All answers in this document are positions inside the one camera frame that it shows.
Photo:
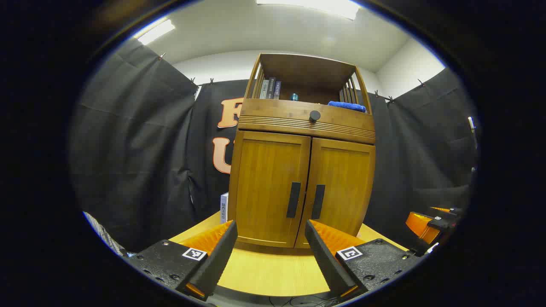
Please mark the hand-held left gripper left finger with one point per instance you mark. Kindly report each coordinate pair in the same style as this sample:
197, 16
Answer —
217, 264

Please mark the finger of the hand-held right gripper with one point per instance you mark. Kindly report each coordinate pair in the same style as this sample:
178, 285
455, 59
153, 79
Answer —
445, 210
420, 226

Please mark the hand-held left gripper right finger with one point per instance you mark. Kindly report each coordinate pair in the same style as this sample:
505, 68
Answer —
326, 264

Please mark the wooden shoe cabinet door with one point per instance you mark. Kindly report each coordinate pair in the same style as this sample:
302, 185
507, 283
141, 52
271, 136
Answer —
264, 183
345, 183

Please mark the wooden double-door shoe cabinet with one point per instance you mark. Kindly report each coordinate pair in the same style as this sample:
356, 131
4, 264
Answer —
298, 64

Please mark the wooden cabinet drawer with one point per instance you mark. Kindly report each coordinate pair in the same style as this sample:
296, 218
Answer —
273, 113

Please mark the white and blue box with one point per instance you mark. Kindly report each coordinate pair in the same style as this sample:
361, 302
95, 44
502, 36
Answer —
224, 209

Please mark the striped cloth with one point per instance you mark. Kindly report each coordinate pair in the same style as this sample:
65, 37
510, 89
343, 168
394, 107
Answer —
102, 232

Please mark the blue folded cloth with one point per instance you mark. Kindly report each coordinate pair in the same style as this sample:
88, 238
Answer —
347, 106

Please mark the black round drawer knob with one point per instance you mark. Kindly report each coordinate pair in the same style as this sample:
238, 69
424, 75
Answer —
315, 116

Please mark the grey book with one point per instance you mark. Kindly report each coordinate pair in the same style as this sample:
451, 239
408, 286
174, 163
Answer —
264, 90

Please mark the dark blue book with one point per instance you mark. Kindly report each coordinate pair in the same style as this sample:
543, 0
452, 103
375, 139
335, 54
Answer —
277, 91

